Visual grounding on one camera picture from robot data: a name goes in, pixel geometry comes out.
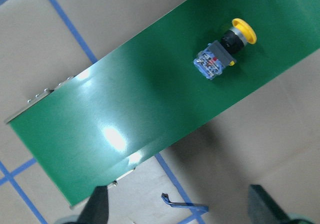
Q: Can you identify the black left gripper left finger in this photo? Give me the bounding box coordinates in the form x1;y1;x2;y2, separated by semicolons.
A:
76;186;109;224

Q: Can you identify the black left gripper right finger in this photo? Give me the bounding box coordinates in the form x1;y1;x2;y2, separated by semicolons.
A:
247;184;291;223

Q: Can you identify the yellow push button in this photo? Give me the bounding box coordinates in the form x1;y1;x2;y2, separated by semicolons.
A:
193;18;257;80

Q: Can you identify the green conveyor belt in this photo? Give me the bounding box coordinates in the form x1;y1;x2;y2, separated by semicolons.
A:
9;0;320;205

